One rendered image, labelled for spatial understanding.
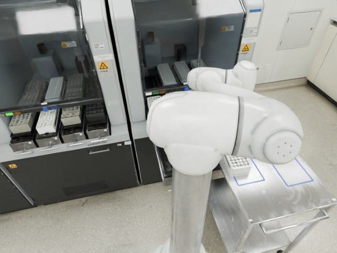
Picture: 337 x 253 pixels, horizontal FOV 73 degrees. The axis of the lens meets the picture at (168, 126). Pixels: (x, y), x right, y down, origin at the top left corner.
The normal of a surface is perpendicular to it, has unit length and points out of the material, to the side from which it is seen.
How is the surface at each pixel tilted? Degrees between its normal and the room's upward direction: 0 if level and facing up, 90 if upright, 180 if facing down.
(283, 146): 69
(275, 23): 90
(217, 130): 61
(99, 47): 90
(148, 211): 0
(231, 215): 0
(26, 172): 90
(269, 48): 90
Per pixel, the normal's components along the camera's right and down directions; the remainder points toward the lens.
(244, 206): -0.02, -0.73
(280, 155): -0.02, 0.37
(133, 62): 0.22, 0.66
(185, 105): -0.15, -0.48
